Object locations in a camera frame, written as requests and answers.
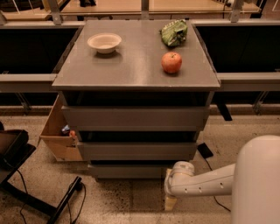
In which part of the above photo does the white bowl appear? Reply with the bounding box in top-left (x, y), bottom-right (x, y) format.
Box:
top-left (87, 33), bottom-right (122, 54)

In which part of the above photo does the black power adapter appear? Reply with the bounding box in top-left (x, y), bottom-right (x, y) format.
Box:
top-left (198, 143), bottom-right (214, 159)

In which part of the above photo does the grey drawer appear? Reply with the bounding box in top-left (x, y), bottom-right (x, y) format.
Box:
top-left (61, 106), bottom-right (209, 131)
top-left (77, 142), bottom-right (197, 160)
top-left (88, 164), bottom-right (172, 179)

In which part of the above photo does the orange item in box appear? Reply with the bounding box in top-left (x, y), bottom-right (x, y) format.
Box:
top-left (69, 130), bottom-right (76, 137)

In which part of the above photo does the grey drawer cabinet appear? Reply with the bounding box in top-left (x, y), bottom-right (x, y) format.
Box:
top-left (52, 19), bottom-right (221, 183)

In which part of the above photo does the green crumpled chip bag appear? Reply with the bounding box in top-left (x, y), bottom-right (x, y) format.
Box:
top-left (159, 19), bottom-right (187, 47)

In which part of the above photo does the black floor cable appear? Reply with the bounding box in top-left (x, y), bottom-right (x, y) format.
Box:
top-left (204, 157), bottom-right (232, 213)

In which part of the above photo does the cardboard box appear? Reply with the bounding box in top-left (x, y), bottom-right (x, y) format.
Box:
top-left (40, 97), bottom-right (82, 162)

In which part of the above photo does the grey top drawer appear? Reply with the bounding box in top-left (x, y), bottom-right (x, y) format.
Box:
top-left (61, 106), bottom-right (209, 131)

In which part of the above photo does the red apple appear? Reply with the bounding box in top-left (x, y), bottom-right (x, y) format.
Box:
top-left (161, 52), bottom-right (182, 74)

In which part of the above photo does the grey bottom drawer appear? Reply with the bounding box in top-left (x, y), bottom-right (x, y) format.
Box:
top-left (88, 164), bottom-right (172, 179)

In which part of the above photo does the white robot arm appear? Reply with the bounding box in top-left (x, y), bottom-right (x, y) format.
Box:
top-left (164, 135), bottom-right (280, 224)

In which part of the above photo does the grey middle drawer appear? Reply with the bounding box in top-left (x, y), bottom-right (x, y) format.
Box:
top-left (77, 142), bottom-right (197, 160)

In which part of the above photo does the blue item in box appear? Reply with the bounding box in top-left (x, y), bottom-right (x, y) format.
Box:
top-left (61, 125), bottom-right (70, 135)

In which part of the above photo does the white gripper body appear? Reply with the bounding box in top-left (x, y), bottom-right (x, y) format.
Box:
top-left (164, 161), bottom-right (194, 196)

